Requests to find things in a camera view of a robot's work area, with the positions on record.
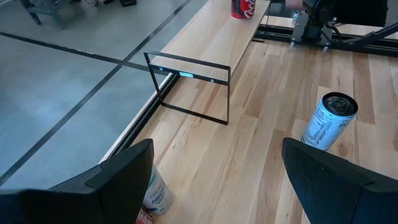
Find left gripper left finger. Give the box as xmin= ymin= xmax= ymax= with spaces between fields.
xmin=0 ymin=139 xmax=155 ymax=224

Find wooden shelf black frame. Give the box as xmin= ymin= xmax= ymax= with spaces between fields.
xmin=143 ymin=0 xmax=271 ymax=126

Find grey metal chair legs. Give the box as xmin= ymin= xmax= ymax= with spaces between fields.
xmin=18 ymin=0 xmax=68 ymax=30

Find white Celsius Arctic Vibe can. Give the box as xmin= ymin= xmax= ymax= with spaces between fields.
xmin=300 ymin=91 xmax=359 ymax=152
xmin=141 ymin=164 xmax=174 ymax=215

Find red Coca-Cola can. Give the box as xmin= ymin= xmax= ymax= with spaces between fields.
xmin=135 ymin=206 xmax=155 ymax=224
xmin=231 ymin=0 xmax=256 ymax=20

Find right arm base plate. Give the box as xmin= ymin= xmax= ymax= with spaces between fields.
xmin=290 ymin=12 xmax=334 ymax=52

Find person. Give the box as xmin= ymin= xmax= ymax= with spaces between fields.
xmin=285 ymin=0 xmax=389 ymax=28

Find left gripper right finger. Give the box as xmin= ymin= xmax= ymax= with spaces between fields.
xmin=281 ymin=138 xmax=398 ymax=224

